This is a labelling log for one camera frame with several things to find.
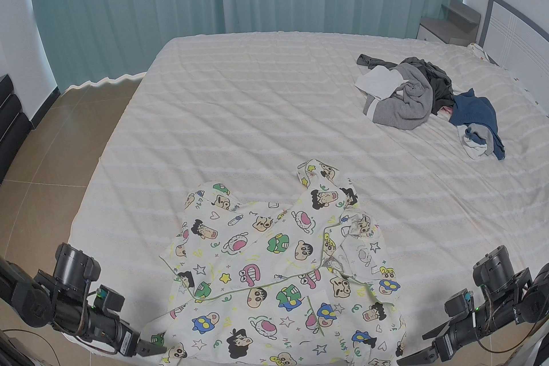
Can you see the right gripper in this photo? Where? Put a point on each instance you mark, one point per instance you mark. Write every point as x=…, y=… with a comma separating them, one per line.
x=463, y=330

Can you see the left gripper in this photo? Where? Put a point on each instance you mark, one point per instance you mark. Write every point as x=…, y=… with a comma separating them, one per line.
x=111, y=330

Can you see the white printed pyjama top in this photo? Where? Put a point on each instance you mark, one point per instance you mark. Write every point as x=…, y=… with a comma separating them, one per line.
x=266, y=270

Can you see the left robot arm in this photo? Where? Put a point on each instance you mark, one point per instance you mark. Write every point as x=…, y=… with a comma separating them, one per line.
x=64, y=270

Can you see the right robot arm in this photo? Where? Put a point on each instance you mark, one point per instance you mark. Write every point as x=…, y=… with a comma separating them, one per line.
x=519, y=295

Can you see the pile of clothes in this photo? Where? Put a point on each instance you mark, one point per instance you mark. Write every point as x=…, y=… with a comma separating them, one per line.
x=407, y=107

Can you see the dark blue garment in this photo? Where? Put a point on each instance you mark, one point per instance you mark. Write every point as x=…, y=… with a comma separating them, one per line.
x=476, y=111

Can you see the dark grey chest of drawers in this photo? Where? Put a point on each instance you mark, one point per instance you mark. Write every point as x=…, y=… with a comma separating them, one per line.
x=10, y=120

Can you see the bed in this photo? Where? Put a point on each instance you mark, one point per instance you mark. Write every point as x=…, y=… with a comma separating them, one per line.
x=257, y=98

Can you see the white printed pillow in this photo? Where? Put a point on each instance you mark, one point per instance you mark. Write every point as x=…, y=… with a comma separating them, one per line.
x=478, y=50

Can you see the grey bedside table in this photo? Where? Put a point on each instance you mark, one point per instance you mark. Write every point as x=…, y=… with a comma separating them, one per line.
x=446, y=29

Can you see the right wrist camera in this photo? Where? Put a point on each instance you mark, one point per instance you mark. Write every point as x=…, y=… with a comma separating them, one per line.
x=459, y=304

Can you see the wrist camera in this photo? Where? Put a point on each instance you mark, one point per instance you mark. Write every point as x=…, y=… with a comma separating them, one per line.
x=459, y=304
x=111, y=300

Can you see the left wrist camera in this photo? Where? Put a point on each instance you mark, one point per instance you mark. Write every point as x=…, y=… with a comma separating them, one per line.
x=111, y=300

